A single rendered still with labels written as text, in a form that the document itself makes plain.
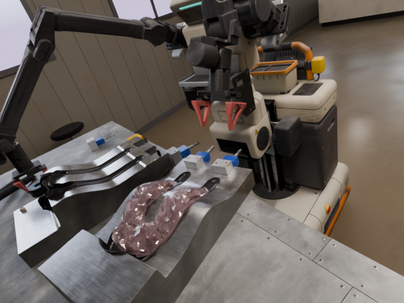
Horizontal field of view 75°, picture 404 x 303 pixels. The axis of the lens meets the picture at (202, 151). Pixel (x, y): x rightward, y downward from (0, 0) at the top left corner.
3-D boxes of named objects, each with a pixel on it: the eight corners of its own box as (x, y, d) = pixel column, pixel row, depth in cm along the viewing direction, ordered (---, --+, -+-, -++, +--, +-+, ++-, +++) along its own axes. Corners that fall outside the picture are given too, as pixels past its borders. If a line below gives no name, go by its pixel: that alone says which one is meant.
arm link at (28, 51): (58, 45, 83) (49, 33, 89) (38, 36, 78) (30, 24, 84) (11, 153, 95) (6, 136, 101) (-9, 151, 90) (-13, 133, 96)
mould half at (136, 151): (145, 153, 114) (132, 125, 107) (175, 173, 94) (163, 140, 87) (23, 223, 93) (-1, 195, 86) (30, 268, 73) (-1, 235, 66)
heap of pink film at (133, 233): (169, 180, 81) (160, 159, 77) (216, 191, 70) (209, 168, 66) (102, 244, 65) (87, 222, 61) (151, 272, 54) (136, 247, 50)
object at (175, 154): (197, 146, 107) (193, 134, 104) (204, 149, 103) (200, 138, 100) (169, 162, 102) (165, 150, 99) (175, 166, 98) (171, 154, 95)
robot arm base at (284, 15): (291, 4, 79) (256, 11, 87) (279, -10, 73) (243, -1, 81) (285, 33, 80) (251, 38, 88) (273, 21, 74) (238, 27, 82)
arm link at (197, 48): (241, 20, 66) (215, 26, 71) (211, 7, 57) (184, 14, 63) (238, 71, 68) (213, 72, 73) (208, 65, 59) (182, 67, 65)
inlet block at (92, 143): (115, 137, 139) (110, 128, 136) (116, 140, 135) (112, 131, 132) (91, 148, 135) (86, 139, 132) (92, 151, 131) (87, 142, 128)
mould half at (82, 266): (188, 171, 93) (178, 144, 88) (255, 184, 78) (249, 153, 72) (64, 297, 62) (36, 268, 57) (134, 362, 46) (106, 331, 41)
